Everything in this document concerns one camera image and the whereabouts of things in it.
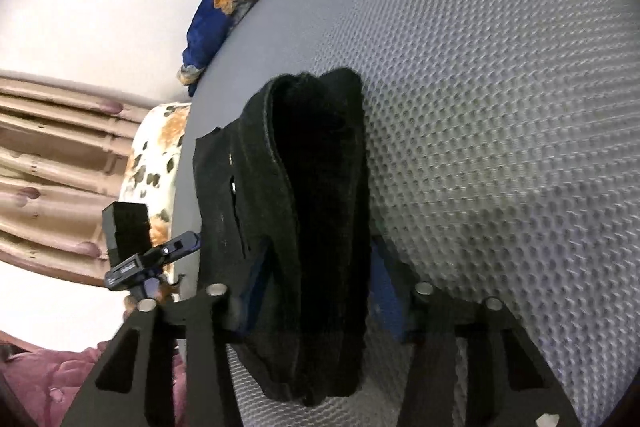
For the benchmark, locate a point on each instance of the pink fleece clothing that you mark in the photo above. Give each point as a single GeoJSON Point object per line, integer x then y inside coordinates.
{"type": "Point", "coordinates": [40, 382]}

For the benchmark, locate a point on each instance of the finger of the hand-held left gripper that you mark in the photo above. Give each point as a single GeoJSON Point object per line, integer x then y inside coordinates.
{"type": "Point", "coordinates": [177, 247]}

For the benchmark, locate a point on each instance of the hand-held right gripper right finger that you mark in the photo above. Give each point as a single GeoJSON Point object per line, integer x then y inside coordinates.
{"type": "Point", "coordinates": [387, 297]}

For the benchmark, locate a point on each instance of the black pants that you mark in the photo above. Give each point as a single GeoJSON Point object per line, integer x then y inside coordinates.
{"type": "Point", "coordinates": [320, 207]}

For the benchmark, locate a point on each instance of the grey mesh mattress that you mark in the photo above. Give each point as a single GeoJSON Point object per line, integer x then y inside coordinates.
{"type": "Point", "coordinates": [475, 132]}

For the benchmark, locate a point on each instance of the beige pleated curtain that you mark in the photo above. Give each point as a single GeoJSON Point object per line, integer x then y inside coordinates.
{"type": "Point", "coordinates": [50, 157]}

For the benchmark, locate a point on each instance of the white floral cloth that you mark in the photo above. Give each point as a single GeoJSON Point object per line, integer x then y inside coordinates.
{"type": "Point", "coordinates": [155, 147]}

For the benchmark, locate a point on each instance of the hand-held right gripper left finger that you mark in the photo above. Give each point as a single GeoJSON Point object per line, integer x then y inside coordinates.
{"type": "Point", "coordinates": [205, 332]}

